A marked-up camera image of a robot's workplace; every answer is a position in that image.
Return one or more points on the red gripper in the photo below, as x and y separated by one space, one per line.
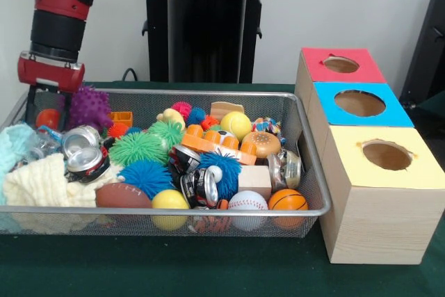
52 74

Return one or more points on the clear printed plastic wrapper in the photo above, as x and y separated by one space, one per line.
48 142

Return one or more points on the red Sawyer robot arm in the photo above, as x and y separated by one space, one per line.
59 5

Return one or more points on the silver mesh bin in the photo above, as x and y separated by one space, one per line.
121 224

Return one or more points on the wooden box with three holes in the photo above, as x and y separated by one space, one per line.
382 227

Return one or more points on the small orange-red ball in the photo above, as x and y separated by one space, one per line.
48 119

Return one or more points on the purple spiky ball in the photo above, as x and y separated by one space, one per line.
89 107

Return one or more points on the brown toy football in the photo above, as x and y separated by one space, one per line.
121 196

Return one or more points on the blue koosh ball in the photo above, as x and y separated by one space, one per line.
146 177

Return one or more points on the smooth yellow ball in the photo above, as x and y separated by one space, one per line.
170 199

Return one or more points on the orange toy building block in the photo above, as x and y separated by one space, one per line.
203 146

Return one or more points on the yellow tennis ball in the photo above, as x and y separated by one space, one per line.
235 124

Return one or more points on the toy burger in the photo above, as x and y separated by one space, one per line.
260 144

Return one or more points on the white toy baseball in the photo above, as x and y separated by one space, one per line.
247 201

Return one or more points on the dark green tablecloth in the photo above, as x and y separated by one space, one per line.
431 100
208 269

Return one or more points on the orange toy basketball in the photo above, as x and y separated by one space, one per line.
288 200

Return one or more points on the black office chair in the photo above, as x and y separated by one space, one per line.
427 60

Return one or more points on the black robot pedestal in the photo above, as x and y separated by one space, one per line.
208 32

